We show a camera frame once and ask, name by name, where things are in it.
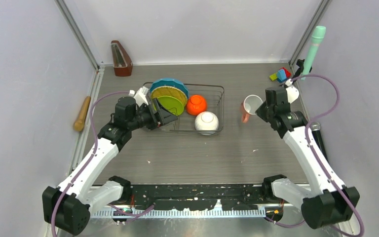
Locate brown metronome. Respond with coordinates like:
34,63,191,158
111,40,133,77

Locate pink mug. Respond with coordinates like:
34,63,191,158
240,94,263,123

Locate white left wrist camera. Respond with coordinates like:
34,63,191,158
128,86,149,107

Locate lime green plate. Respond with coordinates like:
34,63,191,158
157,96,184,116

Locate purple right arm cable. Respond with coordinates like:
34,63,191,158
265,74,365,237

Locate black microphone stand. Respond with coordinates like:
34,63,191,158
292,59,305,83

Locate black wire dish rack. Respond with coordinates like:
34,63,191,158
134,78,225,135

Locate blue polka dot plate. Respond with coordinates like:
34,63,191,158
150,78,189,98

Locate colourful toy blocks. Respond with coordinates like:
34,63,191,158
269,67,292,83

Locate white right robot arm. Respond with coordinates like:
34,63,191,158
256,86,360,229

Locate black handheld microphone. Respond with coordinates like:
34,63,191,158
310,121,328,160

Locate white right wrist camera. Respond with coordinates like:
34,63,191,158
283,79,300,104

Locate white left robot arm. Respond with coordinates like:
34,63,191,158
42,96,178,237

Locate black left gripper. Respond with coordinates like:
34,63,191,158
128,98,178,131

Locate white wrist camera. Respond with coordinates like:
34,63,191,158
128,86,149,107
283,79,300,104

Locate wooden rolling pin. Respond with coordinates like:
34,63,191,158
73,96,91,132

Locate white bowl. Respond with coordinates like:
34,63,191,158
194,111,219,135

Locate yellow woven pattern plate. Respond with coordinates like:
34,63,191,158
151,86,188,106

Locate orange bowl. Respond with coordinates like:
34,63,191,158
186,95,207,116

